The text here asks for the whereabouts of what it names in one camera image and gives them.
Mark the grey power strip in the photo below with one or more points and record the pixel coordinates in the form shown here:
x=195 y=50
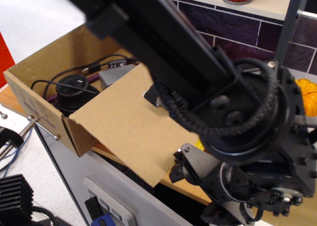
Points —
x=123 y=217

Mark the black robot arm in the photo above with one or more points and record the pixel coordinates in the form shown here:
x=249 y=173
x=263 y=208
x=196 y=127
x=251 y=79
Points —
x=259 y=144

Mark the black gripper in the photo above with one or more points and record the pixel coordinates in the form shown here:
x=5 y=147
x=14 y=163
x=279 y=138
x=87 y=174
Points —
x=203 y=169

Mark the orange toy pumpkin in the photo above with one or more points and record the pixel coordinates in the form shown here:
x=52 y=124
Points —
x=309 y=94

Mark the metal clamp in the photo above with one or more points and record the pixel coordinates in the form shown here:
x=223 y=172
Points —
x=10 y=139

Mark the red panel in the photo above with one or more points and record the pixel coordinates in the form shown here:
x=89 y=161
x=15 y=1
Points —
x=6 y=60

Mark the grey power adapter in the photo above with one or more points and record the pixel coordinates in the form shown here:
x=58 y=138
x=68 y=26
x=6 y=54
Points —
x=110 y=76

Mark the yellow toy corn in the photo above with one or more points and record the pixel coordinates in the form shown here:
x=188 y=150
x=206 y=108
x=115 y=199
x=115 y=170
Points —
x=199 y=145

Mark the wooden counter board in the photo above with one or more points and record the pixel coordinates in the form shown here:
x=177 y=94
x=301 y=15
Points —
x=9 y=101

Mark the grey metal post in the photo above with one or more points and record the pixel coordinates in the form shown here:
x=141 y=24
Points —
x=294 y=11

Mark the black round webcam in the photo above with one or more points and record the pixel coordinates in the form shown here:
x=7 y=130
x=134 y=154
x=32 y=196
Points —
x=73 y=92

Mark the black ribbed heat sink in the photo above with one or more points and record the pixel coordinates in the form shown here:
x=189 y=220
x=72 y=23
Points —
x=16 y=201

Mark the brown cardboard box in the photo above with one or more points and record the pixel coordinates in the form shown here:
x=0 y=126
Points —
x=143 y=136

